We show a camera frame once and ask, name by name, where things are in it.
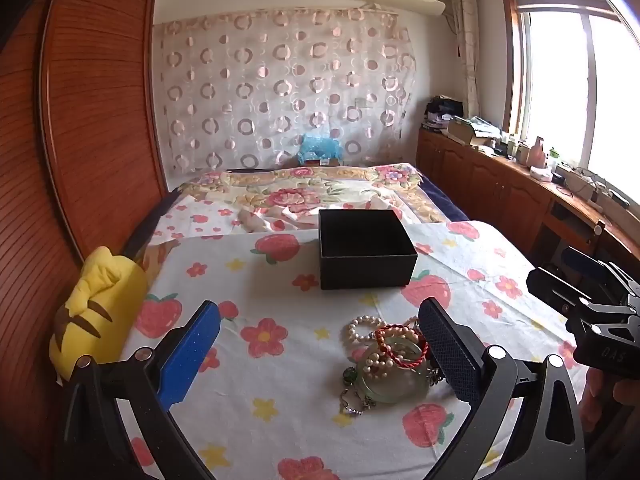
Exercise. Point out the circle-patterned sheer curtain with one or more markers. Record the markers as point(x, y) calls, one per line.
point(280, 85)

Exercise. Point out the person's right hand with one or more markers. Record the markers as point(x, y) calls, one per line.
point(607, 395)

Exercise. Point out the black cardboard box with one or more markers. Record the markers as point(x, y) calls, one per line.
point(367, 272)

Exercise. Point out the pink bottle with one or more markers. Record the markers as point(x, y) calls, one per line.
point(538, 152)

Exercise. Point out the brown wooden wardrobe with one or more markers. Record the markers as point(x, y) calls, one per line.
point(90, 110)

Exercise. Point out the yellow plush toy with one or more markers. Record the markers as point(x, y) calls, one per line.
point(105, 300)

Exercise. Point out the pile of dark clothes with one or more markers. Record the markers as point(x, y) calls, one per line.
point(442, 110)

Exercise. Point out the patterned window drape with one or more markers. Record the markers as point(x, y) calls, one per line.
point(467, 45)

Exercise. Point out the floral blanket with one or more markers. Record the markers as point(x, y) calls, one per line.
point(300, 195)

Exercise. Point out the dark blue bedding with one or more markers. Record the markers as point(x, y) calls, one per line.
point(445, 200)

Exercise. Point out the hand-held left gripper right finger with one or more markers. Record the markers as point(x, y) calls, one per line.
point(450, 355)

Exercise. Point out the white power strip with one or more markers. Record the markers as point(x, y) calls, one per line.
point(595, 185)

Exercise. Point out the wooden-framed window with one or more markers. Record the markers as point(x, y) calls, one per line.
point(560, 85)

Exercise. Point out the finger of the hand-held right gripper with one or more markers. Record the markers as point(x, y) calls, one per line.
point(580, 260)
point(550, 287)

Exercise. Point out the strawberry print bed sheet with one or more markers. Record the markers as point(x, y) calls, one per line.
point(280, 270)

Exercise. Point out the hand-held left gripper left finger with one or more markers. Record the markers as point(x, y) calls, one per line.
point(190, 355)

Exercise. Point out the long wooden cabinet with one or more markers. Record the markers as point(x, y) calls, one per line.
point(480, 180)

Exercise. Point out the blue plastic bag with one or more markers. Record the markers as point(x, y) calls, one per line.
point(320, 150)

